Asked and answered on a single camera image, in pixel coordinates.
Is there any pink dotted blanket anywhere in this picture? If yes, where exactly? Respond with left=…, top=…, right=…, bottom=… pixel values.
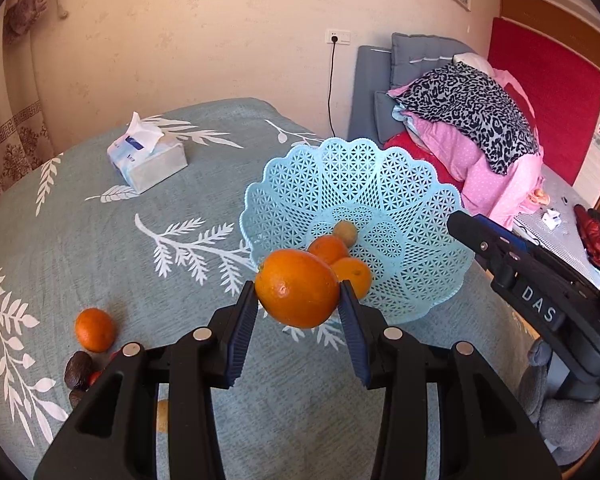
left=387, top=69, right=545, bottom=231

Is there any grey cushion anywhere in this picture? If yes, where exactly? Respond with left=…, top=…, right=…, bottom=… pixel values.
left=349, top=45, right=406, bottom=147
left=389, top=32, right=481, bottom=92

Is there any small orange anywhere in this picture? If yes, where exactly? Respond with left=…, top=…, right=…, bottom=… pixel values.
left=75, top=307, right=117, bottom=353

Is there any leopard print blanket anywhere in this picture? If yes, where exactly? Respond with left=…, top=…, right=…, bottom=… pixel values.
left=393, top=62, right=540, bottom=176

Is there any leaf print tablecloth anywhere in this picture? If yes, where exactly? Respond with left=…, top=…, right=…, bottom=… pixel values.
left=0, top=97, right=551, bottom=480

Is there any patterned curtain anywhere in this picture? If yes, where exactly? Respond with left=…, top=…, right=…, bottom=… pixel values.
left=0, top=0, right=61, bottom=221

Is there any grey bed mat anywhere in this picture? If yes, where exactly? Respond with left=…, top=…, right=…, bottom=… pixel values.
left=511, top=165, right=600, bottom=291

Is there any large orange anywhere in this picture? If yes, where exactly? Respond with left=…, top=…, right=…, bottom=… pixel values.
left=254, top=249, right=341, bottom=330

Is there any small brown fruit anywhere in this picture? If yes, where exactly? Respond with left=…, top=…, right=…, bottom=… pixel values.
left=333, top=220, right=359, bottom=249

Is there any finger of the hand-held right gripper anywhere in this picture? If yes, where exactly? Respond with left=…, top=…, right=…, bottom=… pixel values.
left=447, top=210, right=537, bottom=260
left=472, top=247, right=523, bottom=293

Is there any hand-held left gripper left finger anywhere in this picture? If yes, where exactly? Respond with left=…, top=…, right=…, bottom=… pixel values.
left=34, top=282, right=259, bottom=480

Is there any black power cable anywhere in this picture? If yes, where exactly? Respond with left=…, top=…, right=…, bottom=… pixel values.
left=326, top=36, right=339, bottom=138

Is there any red patterned cloth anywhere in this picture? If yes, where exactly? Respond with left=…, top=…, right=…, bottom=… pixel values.
left=573, top=204, right=600, bottom=271

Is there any red padded headboard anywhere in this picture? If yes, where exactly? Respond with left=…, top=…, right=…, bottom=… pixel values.
left=487, top=16, right=600, bottom=188

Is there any tissue pack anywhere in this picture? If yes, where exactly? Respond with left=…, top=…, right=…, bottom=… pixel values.
left=106, top=112, right=189, bottom=195

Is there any white pillow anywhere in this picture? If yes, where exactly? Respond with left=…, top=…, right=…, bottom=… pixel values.
left=452, top=52, right=496, bottom=78

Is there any light blue plastic basket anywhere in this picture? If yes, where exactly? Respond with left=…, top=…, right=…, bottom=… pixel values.
left=238, top=136, right=476, bottom=326

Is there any person's right hand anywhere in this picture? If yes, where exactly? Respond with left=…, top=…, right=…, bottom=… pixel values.
left=517, top=337, right=600, bottom=467

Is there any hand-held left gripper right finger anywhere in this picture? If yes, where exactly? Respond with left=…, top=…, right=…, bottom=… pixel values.
left=337, top=280, right=564, bottom=480

